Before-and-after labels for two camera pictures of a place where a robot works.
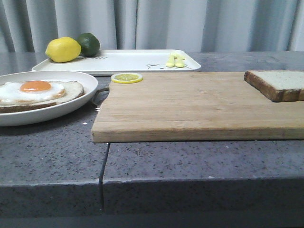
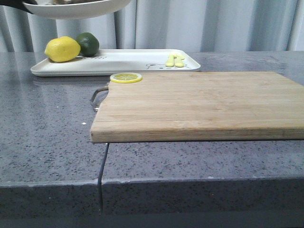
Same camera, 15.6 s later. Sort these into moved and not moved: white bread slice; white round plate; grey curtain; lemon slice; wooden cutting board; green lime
Moved: white bread slice; white round plate
Not moved: lemon slice; grey curtain; wooden cutting board; green lime
